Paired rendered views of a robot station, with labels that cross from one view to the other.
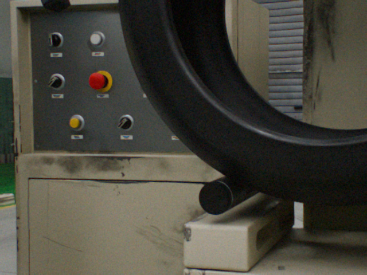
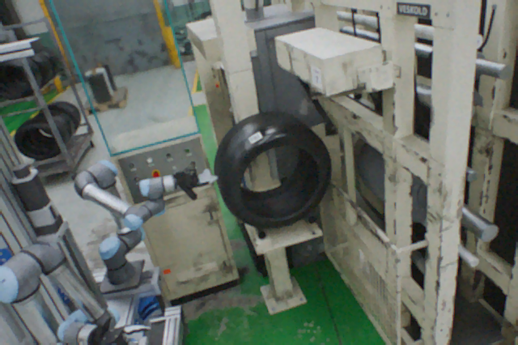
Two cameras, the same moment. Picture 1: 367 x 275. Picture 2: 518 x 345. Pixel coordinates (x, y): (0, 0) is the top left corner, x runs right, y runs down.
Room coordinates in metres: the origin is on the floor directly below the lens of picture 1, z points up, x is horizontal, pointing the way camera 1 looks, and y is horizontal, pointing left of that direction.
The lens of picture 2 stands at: (-0.51, 0.69, 2.15)
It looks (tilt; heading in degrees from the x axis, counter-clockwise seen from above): 28 degrees down; 332
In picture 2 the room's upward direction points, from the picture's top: 11 degrees counter-clockwise
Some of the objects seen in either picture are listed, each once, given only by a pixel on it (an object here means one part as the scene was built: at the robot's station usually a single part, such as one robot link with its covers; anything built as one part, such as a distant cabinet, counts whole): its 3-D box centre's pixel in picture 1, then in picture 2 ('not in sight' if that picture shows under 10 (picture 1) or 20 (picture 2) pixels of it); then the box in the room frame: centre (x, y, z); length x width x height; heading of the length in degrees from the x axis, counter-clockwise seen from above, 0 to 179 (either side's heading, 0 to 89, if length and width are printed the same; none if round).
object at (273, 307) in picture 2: not in sight; (282, 293); (1.33, -0.29, 0.02); 0.27 x 0.27 x 0.04; 72
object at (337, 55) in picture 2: not in sight; (321, 57); (0.87, -0.47, 1.71); 0.61 x 0.25 x 0.15; 162
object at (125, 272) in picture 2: not in sight; (119, 268); (1.47, 0.62, 0.77); 0.15 x 0.15 x 0.10
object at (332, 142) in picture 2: not in sight; (322, 153); (1.17, -0.66, 1.05); 0.20 x 0.15 x 0.30; 162
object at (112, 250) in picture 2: not in sight; (112, 251); (1.47, 0.62, 0.88); 0.13 x 0.12 x 0.14; 115
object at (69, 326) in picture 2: not in sight; (74, 333); (0.83, 0.88, 1.04); 0.11 x 0.08 x 0.09; 36
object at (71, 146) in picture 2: not in sight; (39, 102); (5.44, 0.53, 0.96); 1.36 x 0.71 x 1.92; 152
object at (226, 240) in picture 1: (246, 225); (255, 227); (1.13, -0.10, 0.84); 0.36 x 0.09 x 0.06; 162
